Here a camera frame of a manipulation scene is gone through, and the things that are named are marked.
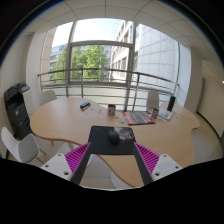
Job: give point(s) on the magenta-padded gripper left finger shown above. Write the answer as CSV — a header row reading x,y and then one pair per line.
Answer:
x,y
75,159

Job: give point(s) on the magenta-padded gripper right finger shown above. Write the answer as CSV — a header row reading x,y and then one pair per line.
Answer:
x,y
150,159

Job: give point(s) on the black computer mouse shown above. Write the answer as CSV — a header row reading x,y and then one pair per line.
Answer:
x,y
114,136

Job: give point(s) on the black mouse pad grey print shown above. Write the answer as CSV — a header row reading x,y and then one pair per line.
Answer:
x,y
101,140

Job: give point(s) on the red and dark magazine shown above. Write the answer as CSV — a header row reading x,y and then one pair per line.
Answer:
x,y
138,118

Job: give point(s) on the black cylinder speaker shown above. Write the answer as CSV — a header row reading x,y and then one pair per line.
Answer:
x,y
171,103

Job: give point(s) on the black and white printer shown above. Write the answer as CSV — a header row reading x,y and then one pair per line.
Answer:
x,y
16,113

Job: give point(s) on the metal balcony railing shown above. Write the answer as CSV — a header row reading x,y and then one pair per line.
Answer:
x,y
82,81

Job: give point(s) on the green trees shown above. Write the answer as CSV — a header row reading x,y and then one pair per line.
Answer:
x,y
90,58

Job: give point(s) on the grey building facade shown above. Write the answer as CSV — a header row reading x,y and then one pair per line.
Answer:
x,y
156,50

